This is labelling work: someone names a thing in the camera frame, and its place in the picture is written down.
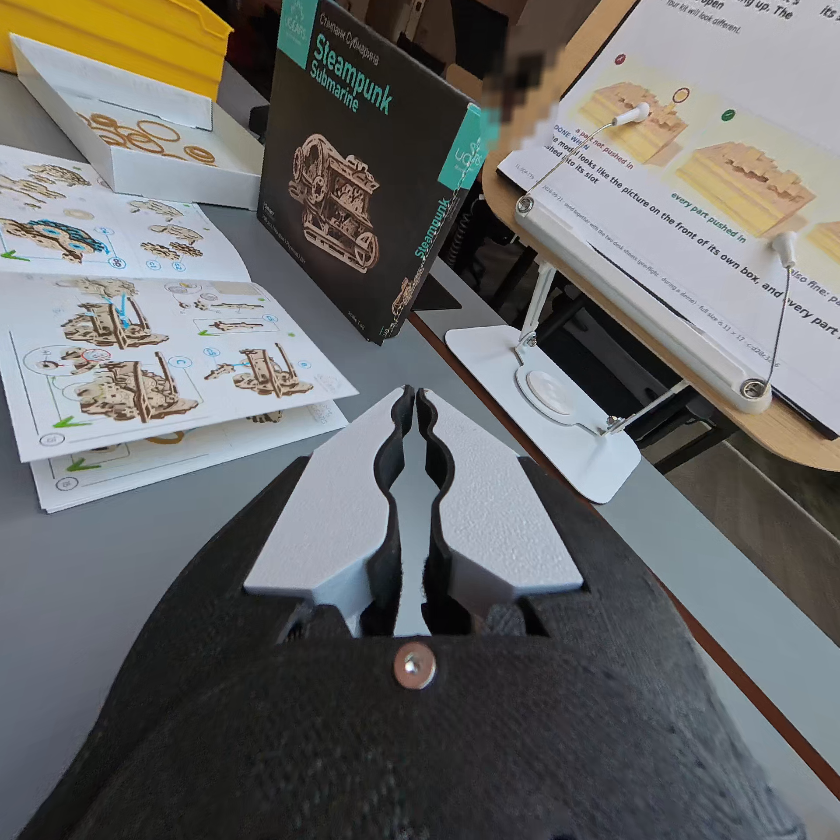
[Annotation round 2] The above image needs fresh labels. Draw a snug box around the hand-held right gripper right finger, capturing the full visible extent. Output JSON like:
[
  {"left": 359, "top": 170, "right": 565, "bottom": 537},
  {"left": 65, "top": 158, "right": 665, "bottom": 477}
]
[{"left": 415, "top": 387, "right": 585, "bottom": 639}]

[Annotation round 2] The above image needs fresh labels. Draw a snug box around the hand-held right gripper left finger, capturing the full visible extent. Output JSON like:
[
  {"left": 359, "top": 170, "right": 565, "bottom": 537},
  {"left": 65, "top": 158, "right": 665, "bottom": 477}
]
[{"left": 243, "top": 385, "right": 418, "bottom": 639}]

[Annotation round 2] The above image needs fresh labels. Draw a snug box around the grey desk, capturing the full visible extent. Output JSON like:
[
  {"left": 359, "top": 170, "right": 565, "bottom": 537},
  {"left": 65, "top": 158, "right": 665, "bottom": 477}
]
[{"left": 0, "top": 66, "right": 840, "bottom": 840}]

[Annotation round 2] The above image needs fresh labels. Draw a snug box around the illustrated instruction booklet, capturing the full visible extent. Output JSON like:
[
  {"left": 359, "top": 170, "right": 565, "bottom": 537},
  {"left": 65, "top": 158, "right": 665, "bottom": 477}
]
[{"left": 0, "top": 144, "right": 361, "bottom": 514}]

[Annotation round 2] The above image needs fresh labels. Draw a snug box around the wooden book stand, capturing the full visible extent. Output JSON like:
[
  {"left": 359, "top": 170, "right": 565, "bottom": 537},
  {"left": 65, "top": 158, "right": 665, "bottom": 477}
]
[{"left": 445, "top": 0, "right": 840, "bottom": 505}]

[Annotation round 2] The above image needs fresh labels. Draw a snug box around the white shallow cardboard tray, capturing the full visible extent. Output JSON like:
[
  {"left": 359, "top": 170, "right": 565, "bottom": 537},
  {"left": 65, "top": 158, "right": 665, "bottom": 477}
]
[{"left": 10, "top": 33, "right": 263, "bottom": 211}]

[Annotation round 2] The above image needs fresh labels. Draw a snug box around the pile of wooden rings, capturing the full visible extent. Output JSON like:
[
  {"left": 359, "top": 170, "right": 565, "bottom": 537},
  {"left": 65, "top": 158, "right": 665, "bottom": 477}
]
[{"left": 74, "top": 112, "right": 217, "bottom": 165}]

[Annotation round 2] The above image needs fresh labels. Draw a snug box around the dark model kit box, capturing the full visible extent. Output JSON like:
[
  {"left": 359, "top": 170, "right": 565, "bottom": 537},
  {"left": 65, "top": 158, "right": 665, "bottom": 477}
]
[{"left": 257, "top": 0, "right": 487, "bottom": 345}]

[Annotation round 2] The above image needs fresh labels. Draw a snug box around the printed instruction sheet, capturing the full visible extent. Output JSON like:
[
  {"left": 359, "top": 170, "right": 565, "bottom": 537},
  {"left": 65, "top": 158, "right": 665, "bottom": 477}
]
[{"left": 497, "top": 0, "right": 840, "bottom": 437}]

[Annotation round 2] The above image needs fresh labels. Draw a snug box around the yellow plastic bin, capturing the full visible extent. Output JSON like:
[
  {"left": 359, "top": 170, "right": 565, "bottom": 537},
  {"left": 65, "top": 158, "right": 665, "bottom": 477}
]
[{"left": 0, "top": 0, "right": 235, "bottom": 99}]

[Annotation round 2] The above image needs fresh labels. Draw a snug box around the black coiled cable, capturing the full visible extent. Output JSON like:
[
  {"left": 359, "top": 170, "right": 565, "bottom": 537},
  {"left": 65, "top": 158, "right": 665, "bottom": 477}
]
[{"left": 449, "top": 187, "right": 476, "bottom": 263}]

